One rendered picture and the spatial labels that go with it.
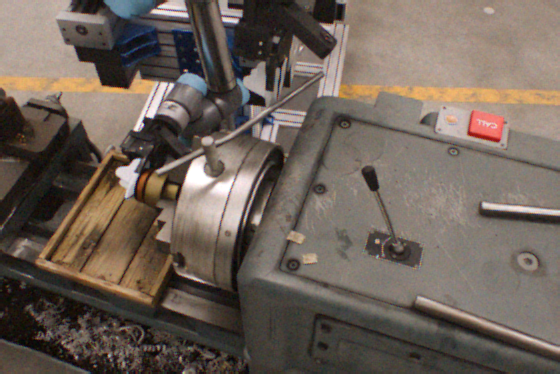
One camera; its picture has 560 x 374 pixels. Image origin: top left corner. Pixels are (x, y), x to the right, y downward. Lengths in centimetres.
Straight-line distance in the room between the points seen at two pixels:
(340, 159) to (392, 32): 236
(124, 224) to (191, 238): 41
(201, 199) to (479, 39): 261
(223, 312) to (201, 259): 27
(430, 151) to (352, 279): 30
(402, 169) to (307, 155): 17
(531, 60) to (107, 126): 227
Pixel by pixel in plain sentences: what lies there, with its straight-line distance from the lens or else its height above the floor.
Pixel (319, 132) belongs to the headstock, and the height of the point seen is 125.
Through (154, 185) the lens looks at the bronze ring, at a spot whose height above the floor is 112.
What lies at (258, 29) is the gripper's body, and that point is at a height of 147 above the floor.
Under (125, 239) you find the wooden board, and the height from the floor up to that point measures 89.
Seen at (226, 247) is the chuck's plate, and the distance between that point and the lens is 101.
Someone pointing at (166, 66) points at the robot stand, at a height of 87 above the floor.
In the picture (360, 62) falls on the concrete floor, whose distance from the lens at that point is 311.
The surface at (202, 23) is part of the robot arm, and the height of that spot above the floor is 123.
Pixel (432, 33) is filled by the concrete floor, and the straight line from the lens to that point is 338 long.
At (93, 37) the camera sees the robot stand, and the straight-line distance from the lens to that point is 163.
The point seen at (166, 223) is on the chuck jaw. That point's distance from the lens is 112.
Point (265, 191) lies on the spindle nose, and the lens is 105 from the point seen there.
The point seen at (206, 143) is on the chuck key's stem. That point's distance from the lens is 95.
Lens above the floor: 204
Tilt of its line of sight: 54 degrees down
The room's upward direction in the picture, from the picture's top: straight up
